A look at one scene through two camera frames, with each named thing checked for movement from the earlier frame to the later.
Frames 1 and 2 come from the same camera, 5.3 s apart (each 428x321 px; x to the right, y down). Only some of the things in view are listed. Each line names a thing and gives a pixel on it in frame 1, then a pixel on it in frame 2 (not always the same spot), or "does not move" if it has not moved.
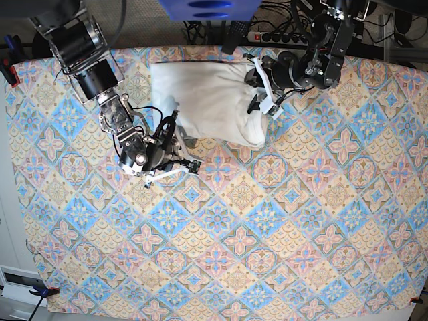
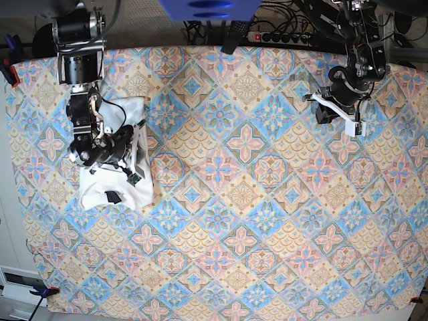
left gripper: (160, 149) to (114, 150)
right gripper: (279, 71) to (348, 97)
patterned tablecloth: (329, 213) does not move
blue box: (211, 11) does not move
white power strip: (278, 38) does not move
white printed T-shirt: (210, 99) to (128, 182)
